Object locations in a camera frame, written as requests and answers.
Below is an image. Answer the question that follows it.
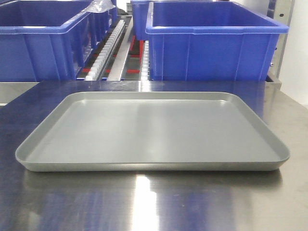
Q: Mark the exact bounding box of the blue bin rear right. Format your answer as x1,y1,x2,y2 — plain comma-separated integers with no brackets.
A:
131,0,219,44

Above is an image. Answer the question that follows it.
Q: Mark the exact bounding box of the blue bin front left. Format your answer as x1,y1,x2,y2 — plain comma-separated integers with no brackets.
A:
0,0,96,82

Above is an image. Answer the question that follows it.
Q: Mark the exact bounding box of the blue bin front right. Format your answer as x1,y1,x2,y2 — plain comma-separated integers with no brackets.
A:
145,1,289,81

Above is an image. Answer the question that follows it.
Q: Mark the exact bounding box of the steel centre shelf rail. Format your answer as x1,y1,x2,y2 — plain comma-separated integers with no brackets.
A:
107,15,134,81

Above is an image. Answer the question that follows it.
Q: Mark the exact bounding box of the grey rectangular tray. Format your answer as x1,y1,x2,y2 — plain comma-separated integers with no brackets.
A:
15,91,290,172

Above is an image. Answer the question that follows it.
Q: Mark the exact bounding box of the blue bin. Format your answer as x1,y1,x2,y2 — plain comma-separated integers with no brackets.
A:
19,0,117,42
0,0,96,82
131,0,219,44
145,1,289,81

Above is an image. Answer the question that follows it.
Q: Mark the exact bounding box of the blue bin rear left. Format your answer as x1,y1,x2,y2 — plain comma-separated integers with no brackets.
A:
19,0,117,42

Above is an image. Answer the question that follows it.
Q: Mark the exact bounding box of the right white roller rail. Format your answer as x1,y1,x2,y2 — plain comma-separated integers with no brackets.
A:
140,40,150,81

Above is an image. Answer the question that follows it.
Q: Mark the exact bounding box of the white roller conveyor rail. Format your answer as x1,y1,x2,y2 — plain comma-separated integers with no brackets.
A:
84,20,125,81

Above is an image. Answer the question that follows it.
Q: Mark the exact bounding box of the clear plastic bag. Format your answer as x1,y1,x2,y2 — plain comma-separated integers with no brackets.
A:
85,0,116,13

